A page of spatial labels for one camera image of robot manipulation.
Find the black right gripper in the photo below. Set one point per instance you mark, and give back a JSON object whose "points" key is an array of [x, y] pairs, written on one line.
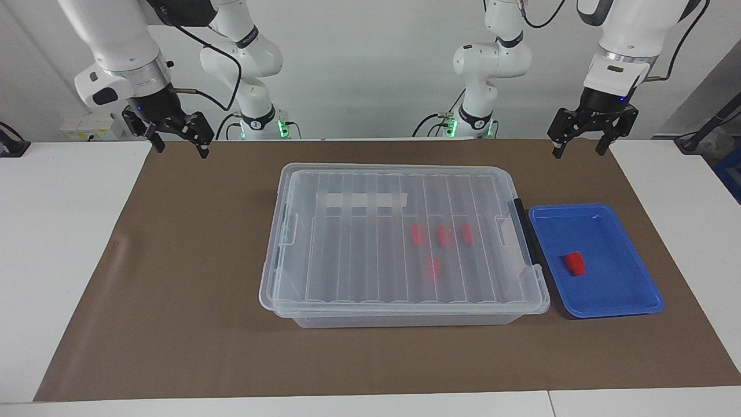
{"points": [[159, 110]]}

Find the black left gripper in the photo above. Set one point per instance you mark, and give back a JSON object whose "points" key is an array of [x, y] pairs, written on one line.
{"points": [[602, 110]]}

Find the red plastic block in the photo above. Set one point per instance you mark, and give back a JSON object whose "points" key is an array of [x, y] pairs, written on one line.
{"points": [[433, 270], [467, 232], [575, 263], [418, 234], [444, 236]]}

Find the clear ribbed plastic lid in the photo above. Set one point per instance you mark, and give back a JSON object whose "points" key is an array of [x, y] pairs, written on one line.
{"points": [[359, 255]]}

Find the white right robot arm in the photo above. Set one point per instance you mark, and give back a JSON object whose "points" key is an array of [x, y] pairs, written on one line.
{"points": [[116, 35]]}

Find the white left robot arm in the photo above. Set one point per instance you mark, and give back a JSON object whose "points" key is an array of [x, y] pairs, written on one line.
{"points": [[631, 29]]}

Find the blue plastic tray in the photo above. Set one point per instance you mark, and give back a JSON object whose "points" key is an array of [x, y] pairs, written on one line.
{"points": [[608, 289]]}

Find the clear plastic storage box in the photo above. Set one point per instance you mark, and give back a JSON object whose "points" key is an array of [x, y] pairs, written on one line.
{"points": [[405, 321]]}

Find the black stand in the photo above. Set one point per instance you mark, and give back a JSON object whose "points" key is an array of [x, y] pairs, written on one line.
{"points": [[712, 121]]}

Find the blue crate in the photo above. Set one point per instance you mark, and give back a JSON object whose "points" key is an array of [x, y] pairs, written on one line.
{"points": [[732, 174]]}

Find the brown paper table mat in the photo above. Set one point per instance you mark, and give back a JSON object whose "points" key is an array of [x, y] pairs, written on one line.
{"points": [[173, 289]]}

